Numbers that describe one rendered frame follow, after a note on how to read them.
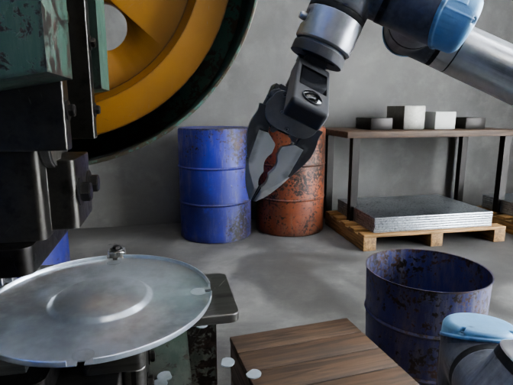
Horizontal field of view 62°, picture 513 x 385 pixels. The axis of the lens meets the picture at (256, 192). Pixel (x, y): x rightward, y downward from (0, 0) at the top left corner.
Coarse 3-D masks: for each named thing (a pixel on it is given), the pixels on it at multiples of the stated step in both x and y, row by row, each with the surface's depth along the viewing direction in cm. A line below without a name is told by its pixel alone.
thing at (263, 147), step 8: (256, 136) 55; (264, 136) 55; (256, 144) 55; (264, 144) 55; (272, 144) 55; (256, 152) 55; (264, 152) 55; (272, 152) 55; (248, 160) 55; (256, 160) 55; (264, 160) 55; (248, 168) 55; (256, 168) 55; (248, 176) 56; (256, 176) 55; (248, 184) 56; (256, 184) 56; (248, 192) 57
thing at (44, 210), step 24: (0, 168) 45; (24, 168) 45; (48, 168) 48; (72, 168) 49; (0, 192) 45; (24, 192) 46; (48, 192) 48; (72, 192) 49; (0, 216) 45; (24, 216) 46; (48, 216) 48; (72, 216) 49; (0, 240) 46; (24, 240) 46
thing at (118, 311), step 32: (128, 256) 71; (0, 288) 58; (32, 288) 60; (64, 288) 60; (96, 288) 59; (128, 288) 59; (160, 288) 60; (192, 288) 60; (0, 320) 51; (32, 320) 51; (64, 320) 51; (96, 320) 51; (128, 320) 52; (160, 320) 52; (192, 320) 51; (0, 352) 45; (32, 352) 45; (64, 352) 45; (96, 352) 45; (128, 352) 45
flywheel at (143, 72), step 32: (128, 0) 84; (160, 0) 85; (192, 0) 84; (224, 0) 84; (128, 32) 85; (160, 32) 86; (192, 32) 84; (128, 64) 86; (160, 64) 84; (192, 64) 85; (96, 96) 85; (128, 96) 84; (160, 96) 85
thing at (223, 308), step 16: (224, 288) 61; (224, 304) 56; (208, 320) 53; (224, 320) 54; (144, 352) 55; (80, 368) 54; (96, 368) 53; (112, 368) 54; (128, 368) 54; (144, 368) 55; (128, 384) 55; (144, 384) 56
